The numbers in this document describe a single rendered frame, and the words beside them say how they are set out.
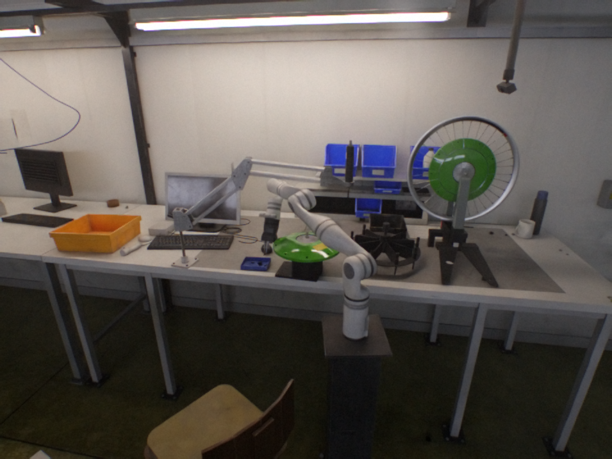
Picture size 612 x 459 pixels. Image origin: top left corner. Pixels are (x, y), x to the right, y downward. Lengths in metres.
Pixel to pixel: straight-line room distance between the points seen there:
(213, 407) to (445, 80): 2.08
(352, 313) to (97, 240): 1.41
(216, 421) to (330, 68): 1.96
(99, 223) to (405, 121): 1.98
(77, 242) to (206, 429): 1.25
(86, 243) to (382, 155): 1.80
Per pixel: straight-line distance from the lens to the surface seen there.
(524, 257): 2.16
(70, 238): 2.25
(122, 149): 3.00
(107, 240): 2.11
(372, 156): 2.38
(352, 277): 1.25
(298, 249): 1.53
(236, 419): 1.46
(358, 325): 1.36
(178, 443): 1.45
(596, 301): 1.91
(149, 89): 2.80
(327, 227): 1.35
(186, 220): 1.76
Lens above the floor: 1.72
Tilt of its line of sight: 22 degrees down
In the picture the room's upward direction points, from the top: straight up
